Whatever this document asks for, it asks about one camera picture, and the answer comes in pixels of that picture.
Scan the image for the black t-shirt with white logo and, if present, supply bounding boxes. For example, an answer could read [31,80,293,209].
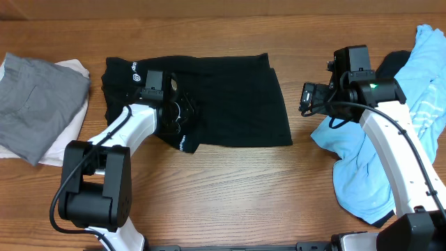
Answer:
[102,54,293,153]

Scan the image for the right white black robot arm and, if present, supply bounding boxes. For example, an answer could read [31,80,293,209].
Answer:
[299,70,445,251]

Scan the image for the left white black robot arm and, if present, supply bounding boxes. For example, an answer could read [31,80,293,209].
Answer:
[49,80,197,250]

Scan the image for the dark navy garment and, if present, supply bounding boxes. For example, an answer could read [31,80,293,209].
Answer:
[376,50,411,79]

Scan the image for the light blue t-shirt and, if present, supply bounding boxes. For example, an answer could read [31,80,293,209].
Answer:
[311,24,445,228]

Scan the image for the grey folded shorts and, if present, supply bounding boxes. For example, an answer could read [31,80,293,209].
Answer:
[0,52,92,167]

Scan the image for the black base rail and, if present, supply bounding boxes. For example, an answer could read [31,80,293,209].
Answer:
[148,241,338,251]

